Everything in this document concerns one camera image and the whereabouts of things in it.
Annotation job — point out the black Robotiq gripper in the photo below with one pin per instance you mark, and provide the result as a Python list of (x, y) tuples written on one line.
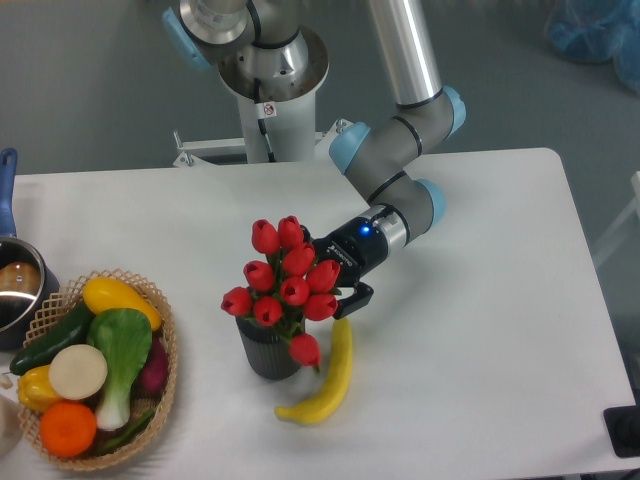
[(358, 247)]

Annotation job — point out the red tulip bouquet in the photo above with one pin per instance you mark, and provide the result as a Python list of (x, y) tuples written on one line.
[(290, 286)]

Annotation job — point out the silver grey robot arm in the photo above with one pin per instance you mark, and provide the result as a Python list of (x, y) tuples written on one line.
[(400, 209)]

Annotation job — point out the dark grey ribbed vase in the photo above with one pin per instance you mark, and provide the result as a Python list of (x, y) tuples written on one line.
[(267, 354)]

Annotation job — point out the yellow banana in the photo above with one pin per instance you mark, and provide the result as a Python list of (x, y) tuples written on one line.
[(331, 394)]

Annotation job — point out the purple sweet potato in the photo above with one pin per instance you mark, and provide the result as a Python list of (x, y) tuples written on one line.
[(153, 377)]

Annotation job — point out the green bok choy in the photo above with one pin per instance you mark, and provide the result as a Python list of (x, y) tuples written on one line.
[(124, 338)]

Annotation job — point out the yellow squash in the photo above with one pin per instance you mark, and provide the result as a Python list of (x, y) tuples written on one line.
[(103, 293)]

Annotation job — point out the green chili pepper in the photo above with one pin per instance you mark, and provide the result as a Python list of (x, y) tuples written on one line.
[(128, 434)]

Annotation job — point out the woven wicker basket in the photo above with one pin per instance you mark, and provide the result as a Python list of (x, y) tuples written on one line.
[(53, 310)]

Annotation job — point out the dark green cucumber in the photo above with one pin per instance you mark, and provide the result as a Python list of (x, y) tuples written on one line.
[(70, 330)]

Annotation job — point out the white round radish slice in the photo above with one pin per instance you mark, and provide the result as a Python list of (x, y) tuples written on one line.
[(78, 372)]

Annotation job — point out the orange fruit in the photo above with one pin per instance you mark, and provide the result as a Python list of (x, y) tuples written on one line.
[(68, 429)]

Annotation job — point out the yellow bell pepper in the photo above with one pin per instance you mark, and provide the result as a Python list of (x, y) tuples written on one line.
[(35, 391)]

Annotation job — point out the black device at table edge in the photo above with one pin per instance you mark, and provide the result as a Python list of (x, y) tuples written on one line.
[(623, 429)]

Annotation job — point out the white garlic clove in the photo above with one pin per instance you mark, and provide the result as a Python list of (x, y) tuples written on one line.
[(5, 381)]

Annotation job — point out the blue plastic bag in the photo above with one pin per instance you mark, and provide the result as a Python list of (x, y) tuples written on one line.
[(598, 32)]

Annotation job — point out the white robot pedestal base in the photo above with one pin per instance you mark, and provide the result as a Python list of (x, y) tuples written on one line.
[(270, 63)]

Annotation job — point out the blue handled saucepan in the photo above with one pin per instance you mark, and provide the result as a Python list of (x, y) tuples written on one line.
[(26, 280)]

